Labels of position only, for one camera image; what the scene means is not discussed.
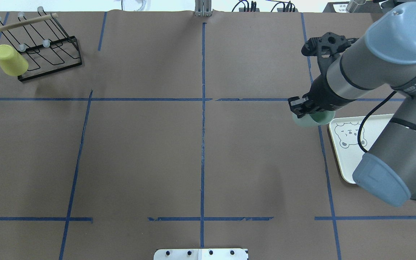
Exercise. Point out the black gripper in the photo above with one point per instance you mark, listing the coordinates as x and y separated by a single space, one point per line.
323 96

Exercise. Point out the pale green cup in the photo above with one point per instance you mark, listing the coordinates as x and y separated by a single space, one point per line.
315 119

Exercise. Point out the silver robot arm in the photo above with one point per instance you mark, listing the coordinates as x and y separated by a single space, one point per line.
352 68

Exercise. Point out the pale yellow bear tray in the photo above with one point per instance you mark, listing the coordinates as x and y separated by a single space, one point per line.
343 133

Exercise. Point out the metal cup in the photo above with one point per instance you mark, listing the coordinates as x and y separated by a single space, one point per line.
355 6

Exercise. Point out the yellow cup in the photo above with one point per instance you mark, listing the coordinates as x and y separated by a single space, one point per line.
11 61

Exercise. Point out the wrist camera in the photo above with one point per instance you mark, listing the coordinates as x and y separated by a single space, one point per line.
327 48

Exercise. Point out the aluminium frame post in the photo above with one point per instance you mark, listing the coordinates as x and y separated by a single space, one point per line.
203 8

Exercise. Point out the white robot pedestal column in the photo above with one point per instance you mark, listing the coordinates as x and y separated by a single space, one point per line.
202 254

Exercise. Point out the black wire cup rack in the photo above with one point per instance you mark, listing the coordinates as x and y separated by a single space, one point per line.
46 46

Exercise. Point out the wooden rack handle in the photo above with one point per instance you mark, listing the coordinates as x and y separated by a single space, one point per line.
30 21

